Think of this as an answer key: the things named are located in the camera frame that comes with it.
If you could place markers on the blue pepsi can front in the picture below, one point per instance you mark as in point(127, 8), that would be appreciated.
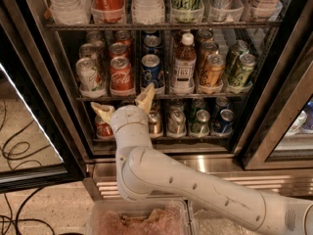
point(150, 70)

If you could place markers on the clear bin with brown wrap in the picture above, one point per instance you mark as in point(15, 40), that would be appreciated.
point(160, 216)

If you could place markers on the brown can bottom shelf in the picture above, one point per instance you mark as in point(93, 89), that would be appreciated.
point(154, 120)

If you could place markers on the white can rear middle shelf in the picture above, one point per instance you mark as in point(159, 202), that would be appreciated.
point(96, 38)

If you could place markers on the orange can rear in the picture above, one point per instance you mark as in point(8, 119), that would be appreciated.
point(204, 35)

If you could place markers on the green can bottom shelf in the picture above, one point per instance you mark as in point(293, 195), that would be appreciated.
point(200, 123)

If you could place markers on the clear bin with bubble wrap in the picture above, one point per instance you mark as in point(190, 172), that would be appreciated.
point(206, 222)

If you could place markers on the blue pepsi can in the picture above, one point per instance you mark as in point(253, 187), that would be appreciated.
point(150, 70)
point(152, 45)

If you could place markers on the green can front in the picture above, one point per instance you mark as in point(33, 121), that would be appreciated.
point(242, 70)

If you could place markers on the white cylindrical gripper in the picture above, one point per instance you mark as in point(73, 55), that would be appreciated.
point(128, 119)

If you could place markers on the red can bottom shelf front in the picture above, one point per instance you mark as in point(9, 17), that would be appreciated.
point(103, 129)

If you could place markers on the orange can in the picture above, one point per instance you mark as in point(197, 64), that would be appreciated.
point(204, 35)
point(212, 70)
point(207, 48)

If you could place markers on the white-orange can bottom shelf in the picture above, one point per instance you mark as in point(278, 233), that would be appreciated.
point(176, 122)

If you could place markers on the orange can front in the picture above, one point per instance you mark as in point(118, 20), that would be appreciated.
point(212, 70)

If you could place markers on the clear water bottle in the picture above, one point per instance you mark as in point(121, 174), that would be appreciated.
point(148, 11)
point(70, 12)

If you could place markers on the blue can bottom shelf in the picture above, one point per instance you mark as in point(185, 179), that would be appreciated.
point(224, 121)

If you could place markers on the white can front middle shelf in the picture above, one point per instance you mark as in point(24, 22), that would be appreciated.
point(88, 74)

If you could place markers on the clear water bottle top middle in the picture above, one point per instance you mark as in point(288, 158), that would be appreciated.
point(148, 11)

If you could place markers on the white can shelf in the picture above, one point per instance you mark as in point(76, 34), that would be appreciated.
point(88, 74)
point(88, 50)
point(96, 38)

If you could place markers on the red coke can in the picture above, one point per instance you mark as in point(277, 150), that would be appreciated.
point(121, 74)
point(118, 49)
point(123, 36)

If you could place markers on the open fridge glass door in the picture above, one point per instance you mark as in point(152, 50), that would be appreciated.
point(37, 150)

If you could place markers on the clear water bottle top left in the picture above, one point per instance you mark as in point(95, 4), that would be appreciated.
point(70, 12)

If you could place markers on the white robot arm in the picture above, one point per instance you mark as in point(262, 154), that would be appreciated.
point(141, 170)

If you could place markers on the green can rear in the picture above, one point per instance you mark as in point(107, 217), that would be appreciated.
point(238, 48)

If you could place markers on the brown tea bottle white cap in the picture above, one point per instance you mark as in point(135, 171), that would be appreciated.
point(183, 64)

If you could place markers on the blue pepsi can rear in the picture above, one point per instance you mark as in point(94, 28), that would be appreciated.
point(152, 45)

